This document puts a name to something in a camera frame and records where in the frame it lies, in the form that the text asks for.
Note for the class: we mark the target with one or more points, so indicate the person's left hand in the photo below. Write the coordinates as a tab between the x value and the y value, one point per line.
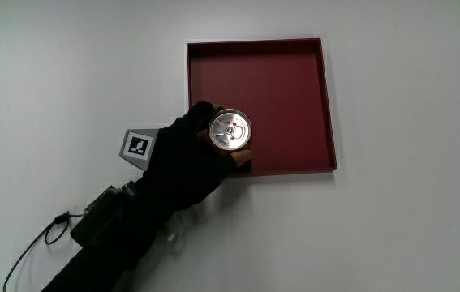
181	162

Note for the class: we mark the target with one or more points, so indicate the silver red bull can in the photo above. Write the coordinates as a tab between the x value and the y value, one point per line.
229	130

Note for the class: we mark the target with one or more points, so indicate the dark red square plate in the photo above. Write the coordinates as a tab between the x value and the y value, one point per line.
282	93

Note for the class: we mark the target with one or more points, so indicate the black wrist sensor module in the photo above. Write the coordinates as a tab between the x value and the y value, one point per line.
97	219

